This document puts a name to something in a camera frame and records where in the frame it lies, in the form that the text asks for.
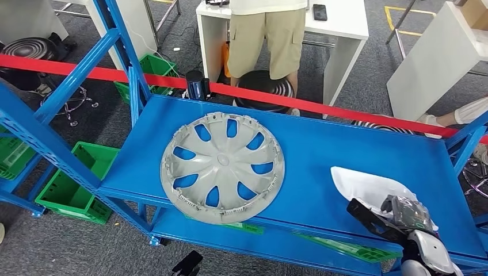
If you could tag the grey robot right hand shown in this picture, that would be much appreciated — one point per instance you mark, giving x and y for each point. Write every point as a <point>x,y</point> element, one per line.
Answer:
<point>408,213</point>

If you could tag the white glossy mirror cover part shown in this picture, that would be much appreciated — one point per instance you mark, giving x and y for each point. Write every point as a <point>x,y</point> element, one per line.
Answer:
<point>362,186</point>

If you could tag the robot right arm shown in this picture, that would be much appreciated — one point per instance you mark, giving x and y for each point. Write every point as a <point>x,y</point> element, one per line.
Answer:
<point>431,251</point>

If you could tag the blue metal shelf rack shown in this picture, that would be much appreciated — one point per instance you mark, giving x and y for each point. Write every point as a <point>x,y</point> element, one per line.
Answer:
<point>324,152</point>

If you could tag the chrome stool base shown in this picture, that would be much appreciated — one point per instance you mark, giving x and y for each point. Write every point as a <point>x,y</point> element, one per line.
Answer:
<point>476,179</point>

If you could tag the black round stool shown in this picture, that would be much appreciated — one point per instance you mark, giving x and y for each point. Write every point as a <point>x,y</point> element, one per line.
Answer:
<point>381,127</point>
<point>263,82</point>
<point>28,49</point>

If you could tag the person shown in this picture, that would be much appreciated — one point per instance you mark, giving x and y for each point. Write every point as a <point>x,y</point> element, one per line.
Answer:
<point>469,112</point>
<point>267,38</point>

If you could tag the white desk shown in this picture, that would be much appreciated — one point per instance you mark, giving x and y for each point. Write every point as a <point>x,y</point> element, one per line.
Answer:
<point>23,19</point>
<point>343,23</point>
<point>431,68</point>
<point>143,26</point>

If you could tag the red barrier belt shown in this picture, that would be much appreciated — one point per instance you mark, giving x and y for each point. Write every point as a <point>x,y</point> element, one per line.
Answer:
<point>267,99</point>

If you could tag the grey plastic wheel cover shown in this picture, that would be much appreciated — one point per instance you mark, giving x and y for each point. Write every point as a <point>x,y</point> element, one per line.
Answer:
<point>223,160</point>

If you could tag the brown cardboard box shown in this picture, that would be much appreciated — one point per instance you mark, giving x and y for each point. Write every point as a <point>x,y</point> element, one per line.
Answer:
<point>478,11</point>

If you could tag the black phone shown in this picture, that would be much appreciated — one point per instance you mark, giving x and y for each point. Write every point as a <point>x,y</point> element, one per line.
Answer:
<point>320,12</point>

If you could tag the orange bag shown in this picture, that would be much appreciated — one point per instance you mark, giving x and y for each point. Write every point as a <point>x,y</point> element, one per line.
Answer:
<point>226,61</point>

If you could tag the black barrier post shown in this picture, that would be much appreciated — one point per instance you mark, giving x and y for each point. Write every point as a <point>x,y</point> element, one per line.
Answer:
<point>196,85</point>

